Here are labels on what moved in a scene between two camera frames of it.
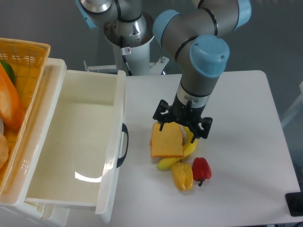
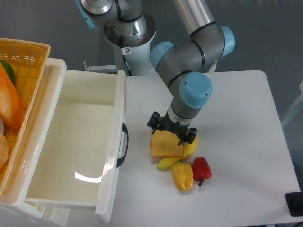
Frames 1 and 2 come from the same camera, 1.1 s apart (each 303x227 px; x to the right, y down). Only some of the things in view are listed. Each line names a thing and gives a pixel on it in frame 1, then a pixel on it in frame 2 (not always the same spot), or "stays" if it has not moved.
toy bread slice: x=167 y=143 stays
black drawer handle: x=125 y=129 stays
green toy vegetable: x=9 y=70 stays
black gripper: x=186 y=115 -> x=179 y=130
